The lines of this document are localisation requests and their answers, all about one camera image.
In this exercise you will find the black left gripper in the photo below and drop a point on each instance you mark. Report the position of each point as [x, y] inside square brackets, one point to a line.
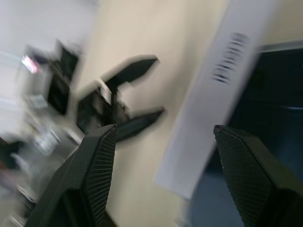
[99, 111]

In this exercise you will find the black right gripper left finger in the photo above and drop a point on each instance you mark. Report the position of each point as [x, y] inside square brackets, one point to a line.
[78, 184]

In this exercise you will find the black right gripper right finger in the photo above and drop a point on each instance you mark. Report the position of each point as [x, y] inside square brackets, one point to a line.
[255, 179]

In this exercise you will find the white open phone box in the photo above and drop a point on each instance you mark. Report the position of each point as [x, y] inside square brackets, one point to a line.
[203, 106]

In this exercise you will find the black rectangular background object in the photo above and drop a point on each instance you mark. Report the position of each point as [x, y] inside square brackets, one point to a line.
[59, 92]

